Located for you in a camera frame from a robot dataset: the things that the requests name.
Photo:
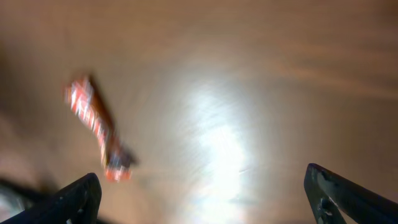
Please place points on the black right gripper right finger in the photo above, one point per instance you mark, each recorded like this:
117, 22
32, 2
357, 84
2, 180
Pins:
330, 195

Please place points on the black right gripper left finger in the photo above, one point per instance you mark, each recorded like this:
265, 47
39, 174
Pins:
78, 202

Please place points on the orange chocolate bar wrapper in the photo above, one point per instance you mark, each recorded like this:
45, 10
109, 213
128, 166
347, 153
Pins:
85, 102

